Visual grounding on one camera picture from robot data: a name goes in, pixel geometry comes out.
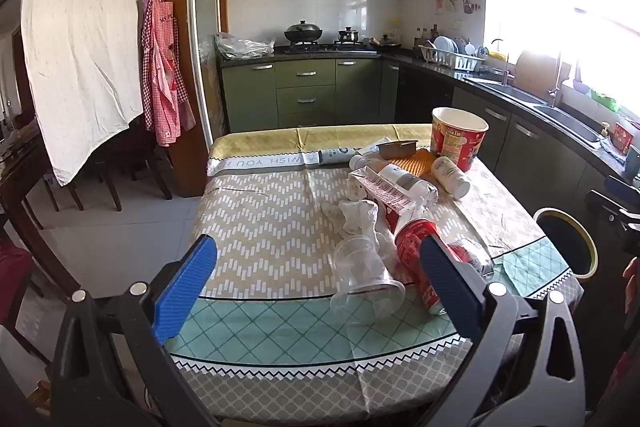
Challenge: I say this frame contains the wooden cutting board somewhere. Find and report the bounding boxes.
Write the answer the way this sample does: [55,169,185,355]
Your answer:
[514,49,571,90]

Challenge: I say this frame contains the black wok with lid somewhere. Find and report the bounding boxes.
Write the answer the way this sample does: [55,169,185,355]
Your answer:
[284,20,324,45]

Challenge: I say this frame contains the clear bottle with white label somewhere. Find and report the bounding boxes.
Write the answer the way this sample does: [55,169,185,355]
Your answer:
[372,162,440,208]

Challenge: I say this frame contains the black bin with yellow rim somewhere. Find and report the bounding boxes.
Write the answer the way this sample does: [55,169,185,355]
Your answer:
[533,207,599,280]

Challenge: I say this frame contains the clear plastic cup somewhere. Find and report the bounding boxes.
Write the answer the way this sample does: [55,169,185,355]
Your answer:
[329,234,407,327]

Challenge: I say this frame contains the green base cabinets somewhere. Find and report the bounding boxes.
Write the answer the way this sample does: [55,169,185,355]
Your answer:
[220,57,631,228]

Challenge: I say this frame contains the white hanging sheet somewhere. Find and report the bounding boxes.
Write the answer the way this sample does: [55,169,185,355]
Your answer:
[20,0,151,188]

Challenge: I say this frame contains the dark wooden table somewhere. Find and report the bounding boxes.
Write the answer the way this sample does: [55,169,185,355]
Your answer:
[0,117,56,233]

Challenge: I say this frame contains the small white plastic bottle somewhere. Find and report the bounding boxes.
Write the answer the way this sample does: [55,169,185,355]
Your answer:
[432,156,472,198]

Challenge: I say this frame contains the gas stove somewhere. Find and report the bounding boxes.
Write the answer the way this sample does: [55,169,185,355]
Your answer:
[277,43,378,55]

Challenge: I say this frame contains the clear plastic bag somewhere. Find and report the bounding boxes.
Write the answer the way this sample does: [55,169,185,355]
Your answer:
[215,32,276,59]

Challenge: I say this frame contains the printed cardboard box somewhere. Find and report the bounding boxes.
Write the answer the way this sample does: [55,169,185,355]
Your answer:
[376,138,418,160]

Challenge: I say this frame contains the dark wooden chair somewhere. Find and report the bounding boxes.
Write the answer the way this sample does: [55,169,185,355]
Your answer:
[95,127,173,212]

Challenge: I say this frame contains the red paper bucket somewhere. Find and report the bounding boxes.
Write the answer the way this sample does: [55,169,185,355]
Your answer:
[431,107,489,172]

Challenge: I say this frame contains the person's right hand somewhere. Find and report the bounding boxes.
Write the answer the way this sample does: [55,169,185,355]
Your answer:
[622,256,640,314]

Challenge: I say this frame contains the steel faucet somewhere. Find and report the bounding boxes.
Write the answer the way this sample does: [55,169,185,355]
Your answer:
[491,38,516,86]
[547,52,563,108]

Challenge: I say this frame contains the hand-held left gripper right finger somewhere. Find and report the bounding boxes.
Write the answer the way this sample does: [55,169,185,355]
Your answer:
[415,237,588,427]

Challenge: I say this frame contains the white tissue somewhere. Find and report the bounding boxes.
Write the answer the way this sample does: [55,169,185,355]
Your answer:
[320,199,396,268]

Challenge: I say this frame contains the patterned tablecloth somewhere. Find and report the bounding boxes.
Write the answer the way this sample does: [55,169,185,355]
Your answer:
[167,123,585,413]

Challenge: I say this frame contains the white printed toothpaste tube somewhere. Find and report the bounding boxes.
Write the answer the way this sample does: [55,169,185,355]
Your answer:
[316,137,393,168]

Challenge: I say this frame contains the dark red cloth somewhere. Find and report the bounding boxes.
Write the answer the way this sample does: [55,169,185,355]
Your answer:
[0,239,51,358]

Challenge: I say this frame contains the red box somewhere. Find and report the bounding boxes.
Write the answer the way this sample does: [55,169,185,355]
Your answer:
[611,122,638,155]

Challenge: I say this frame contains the red and white carton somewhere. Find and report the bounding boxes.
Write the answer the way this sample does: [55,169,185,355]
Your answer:
[348,168,418,233]

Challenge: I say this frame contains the red drink can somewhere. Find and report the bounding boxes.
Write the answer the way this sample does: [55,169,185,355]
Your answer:
[394,218,466,315]

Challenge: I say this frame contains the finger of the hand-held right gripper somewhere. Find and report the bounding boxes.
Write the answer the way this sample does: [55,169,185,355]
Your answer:
[605,176,640,204]
[586,189,640,253]

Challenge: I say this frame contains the steel kitchen sink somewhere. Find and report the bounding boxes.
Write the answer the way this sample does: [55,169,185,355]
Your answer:
[480,77,601,148]

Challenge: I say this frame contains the red checked apron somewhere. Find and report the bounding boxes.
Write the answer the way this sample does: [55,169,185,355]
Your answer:
[137,0,197,146]

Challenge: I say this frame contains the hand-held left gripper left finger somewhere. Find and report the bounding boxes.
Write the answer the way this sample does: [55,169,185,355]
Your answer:
[47,234,221,427]

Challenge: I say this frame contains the orange snack packet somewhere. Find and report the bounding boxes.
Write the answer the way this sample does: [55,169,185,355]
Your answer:
[390,148,436,178]

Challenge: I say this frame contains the white dish rack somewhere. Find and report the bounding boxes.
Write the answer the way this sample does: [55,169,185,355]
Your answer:
[419,36,488,72]

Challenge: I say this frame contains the black kitchen countertop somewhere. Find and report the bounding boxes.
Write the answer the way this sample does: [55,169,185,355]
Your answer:
[220,47,640,180]

